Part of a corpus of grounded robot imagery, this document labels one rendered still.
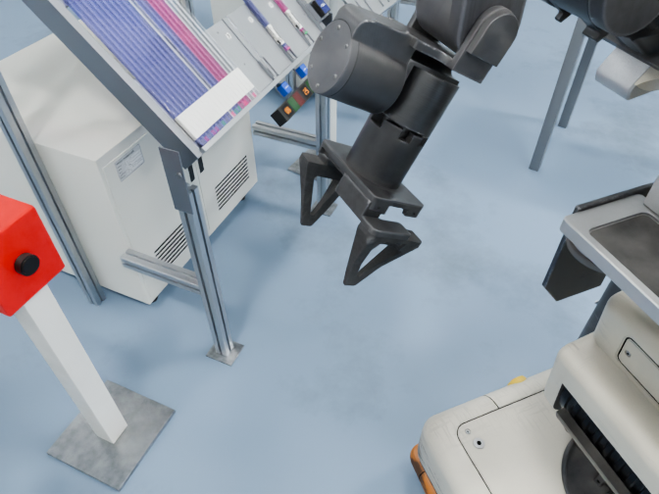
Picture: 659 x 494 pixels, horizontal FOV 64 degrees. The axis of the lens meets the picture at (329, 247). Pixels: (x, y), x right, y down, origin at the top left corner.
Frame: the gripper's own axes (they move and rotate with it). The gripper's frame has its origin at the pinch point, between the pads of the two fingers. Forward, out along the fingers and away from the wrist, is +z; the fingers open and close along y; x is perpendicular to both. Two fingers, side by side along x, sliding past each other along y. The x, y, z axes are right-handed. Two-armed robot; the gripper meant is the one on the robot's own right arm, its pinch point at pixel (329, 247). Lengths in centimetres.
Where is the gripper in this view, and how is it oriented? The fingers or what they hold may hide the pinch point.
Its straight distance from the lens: 54.1
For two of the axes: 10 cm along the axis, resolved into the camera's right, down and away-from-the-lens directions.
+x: 7.7, 0.8, 6.4
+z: -4.5, 7.8, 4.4
